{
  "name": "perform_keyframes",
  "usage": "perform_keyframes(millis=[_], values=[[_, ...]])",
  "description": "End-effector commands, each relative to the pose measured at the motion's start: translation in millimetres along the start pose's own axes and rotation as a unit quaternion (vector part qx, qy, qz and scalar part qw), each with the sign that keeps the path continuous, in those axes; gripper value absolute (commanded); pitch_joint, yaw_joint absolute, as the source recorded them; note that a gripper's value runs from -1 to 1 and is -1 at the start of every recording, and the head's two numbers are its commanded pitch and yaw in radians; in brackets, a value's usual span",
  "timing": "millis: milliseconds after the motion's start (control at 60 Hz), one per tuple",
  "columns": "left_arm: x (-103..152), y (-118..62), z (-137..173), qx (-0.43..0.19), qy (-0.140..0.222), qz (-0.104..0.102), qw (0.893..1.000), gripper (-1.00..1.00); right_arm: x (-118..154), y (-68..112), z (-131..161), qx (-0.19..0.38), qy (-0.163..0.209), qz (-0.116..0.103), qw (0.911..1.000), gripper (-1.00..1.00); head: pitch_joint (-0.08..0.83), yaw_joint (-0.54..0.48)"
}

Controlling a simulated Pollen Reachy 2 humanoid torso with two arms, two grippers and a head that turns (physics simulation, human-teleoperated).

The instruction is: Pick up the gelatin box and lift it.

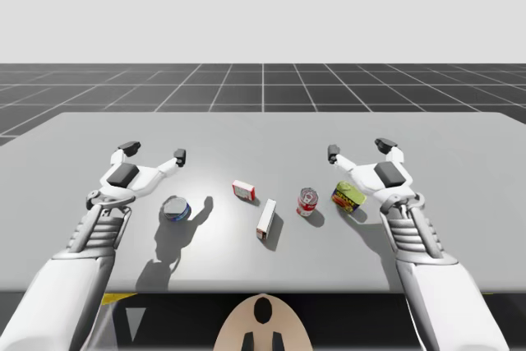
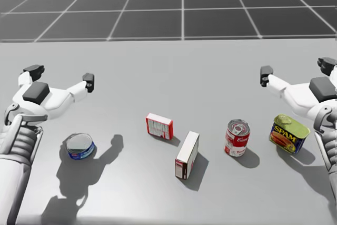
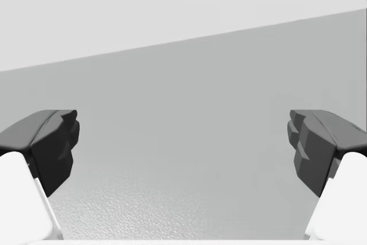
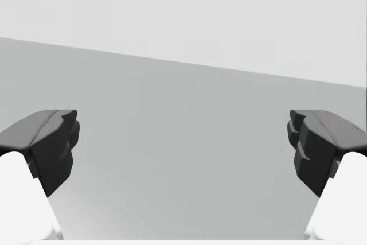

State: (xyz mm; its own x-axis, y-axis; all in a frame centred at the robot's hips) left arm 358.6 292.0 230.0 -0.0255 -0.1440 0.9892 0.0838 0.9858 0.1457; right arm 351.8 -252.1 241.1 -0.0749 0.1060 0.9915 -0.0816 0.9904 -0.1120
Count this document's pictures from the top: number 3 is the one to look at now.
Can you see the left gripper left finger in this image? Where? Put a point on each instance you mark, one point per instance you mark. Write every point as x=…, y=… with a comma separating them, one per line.
x=34, y=159

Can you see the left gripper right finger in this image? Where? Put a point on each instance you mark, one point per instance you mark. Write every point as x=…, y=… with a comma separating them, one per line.
x=329, y=159

